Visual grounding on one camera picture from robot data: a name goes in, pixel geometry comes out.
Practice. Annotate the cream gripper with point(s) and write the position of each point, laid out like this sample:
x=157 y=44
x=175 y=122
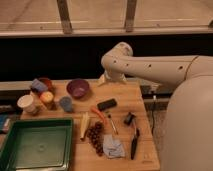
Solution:
x=109 y=76

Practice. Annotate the dark red grape bunch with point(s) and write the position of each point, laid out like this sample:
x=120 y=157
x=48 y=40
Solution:
x=94 y=134

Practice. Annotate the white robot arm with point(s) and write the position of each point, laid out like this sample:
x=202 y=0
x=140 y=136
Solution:
x=188 y=138

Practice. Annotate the blue plastic cup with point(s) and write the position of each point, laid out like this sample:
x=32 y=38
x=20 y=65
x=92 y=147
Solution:
x=66 y=104

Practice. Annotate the white paper cup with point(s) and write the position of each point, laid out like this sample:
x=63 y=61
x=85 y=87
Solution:
x=27 y=104

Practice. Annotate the black rectangular eraser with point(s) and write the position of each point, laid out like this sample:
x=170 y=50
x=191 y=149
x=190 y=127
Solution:
x=106 y=104

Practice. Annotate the purple bowl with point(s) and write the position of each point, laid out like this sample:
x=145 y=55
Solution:
x=77 y=88

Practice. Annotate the orange carrot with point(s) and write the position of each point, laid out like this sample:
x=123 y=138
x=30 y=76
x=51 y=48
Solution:
x=99 y=113

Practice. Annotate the yellow corn cob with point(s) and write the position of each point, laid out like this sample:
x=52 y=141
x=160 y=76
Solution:
x=84 y=125

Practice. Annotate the wooden board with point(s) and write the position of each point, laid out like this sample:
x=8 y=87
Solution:
x=128 y=97

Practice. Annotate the red brown bowl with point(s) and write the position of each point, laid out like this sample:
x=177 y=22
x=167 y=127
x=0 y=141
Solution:
x=47 y=82

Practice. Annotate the crumpled blue white cloth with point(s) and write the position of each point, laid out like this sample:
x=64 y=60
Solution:
x=112 y=148

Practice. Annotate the green plastic tray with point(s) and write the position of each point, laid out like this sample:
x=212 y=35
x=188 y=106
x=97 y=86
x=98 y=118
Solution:
x=38 y=145

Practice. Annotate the blue object at left edge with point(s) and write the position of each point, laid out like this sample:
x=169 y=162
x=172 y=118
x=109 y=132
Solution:
x=4 y=123

